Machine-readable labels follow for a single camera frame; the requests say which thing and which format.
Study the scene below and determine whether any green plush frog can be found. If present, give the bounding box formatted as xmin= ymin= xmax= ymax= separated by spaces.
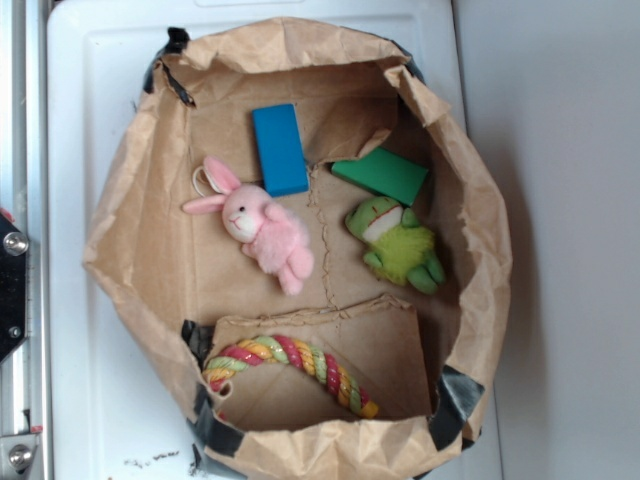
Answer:
xmin=344 ymin=196 xmax=446 ymax=295

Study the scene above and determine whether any aluminium frame rail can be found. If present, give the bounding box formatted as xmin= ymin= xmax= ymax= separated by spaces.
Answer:
xmin=1 ymin=1 xmax=53 ymax=479

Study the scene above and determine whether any pink plush bunny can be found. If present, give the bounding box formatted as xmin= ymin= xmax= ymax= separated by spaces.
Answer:
xmin=182 ymin=156 xmax=314 ymax=296

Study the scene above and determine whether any brown paper bag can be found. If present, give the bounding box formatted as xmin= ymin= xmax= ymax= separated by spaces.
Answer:
xmin=84 ymin=17 xmax=513 ymax=479

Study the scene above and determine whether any green rectangular block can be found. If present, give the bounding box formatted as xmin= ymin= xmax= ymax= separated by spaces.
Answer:
xmin=331 ymin=147 xmax=429 ymax=207

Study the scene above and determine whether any black metal bracket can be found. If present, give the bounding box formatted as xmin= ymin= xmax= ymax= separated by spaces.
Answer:
xmin=0 ymin=209 xmax=29 ymax=362

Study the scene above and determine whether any blue rectangular block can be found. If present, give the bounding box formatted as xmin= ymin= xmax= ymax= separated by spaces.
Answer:
xmin=252 ymin=104 xmax=309 ymax=197

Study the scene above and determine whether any multicolour twisted rope toy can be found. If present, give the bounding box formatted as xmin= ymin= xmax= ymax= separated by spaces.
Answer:
xmin=202 ymin=334 xmax=380 ymax=420

